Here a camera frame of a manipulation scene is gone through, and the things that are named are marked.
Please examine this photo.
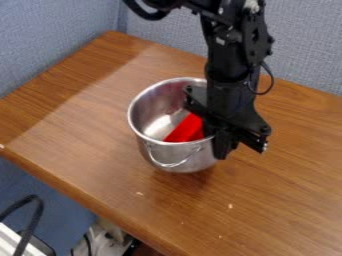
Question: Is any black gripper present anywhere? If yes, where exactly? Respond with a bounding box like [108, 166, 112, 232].
[184, 13, 274, 160]

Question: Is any red rectangular block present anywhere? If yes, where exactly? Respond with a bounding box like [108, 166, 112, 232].
[163, 113, 204, 142]

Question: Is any silver metal pot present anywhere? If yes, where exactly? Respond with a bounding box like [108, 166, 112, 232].
[127, 77, 216, 173]

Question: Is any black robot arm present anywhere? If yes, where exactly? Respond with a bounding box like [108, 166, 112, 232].
[123, 0, 274, 160]

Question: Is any white bag under table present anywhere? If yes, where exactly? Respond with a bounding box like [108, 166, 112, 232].
[68, 219, 134, 256]

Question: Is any grey box lower left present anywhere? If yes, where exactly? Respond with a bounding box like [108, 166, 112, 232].
[0, 222, 56, 256]

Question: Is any black cable loop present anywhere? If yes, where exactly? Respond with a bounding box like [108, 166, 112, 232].
[0, 194, 45, 256]

